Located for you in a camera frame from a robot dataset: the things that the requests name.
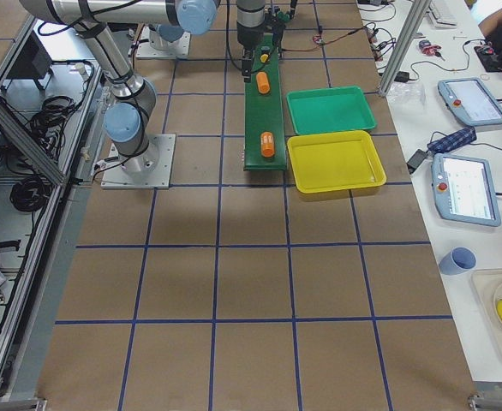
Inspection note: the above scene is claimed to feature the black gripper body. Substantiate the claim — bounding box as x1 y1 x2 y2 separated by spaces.
241 41 261 64

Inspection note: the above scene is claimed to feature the plain orange cylinder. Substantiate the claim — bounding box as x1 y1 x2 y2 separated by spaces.
255 71 271 95

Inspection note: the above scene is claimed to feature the orange cylinder with 4680 print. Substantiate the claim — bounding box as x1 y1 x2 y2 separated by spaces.
260 131 276 158

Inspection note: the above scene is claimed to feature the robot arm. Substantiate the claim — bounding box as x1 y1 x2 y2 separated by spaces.
21 1 218 174
149 1 266 82

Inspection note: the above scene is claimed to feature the small motor controller board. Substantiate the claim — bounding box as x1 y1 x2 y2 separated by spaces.
313 34 326 45

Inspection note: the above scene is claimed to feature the green conveyor belt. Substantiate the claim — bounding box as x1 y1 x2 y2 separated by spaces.
243 34 287 171

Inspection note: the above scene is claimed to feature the green plastic tray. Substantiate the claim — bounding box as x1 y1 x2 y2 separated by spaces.
286 86 377 134

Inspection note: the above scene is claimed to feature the yellow plastic tray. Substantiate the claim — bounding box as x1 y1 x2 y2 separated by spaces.
287 130 386 194

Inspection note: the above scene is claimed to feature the black power adapter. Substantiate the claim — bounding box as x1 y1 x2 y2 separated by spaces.
406 149 428 175

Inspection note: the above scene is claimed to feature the teach pendant with red button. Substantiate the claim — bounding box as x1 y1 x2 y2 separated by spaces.
431 153 501 227

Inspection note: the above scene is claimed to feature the blue plastic cup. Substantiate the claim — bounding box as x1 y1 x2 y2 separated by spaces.
439 247 476 276

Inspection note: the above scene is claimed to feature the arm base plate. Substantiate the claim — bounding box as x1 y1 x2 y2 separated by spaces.
100 134 176 189
135 26 191 60

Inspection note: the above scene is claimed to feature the aluminium frame post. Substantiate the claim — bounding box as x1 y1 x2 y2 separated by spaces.
378 0 430 97

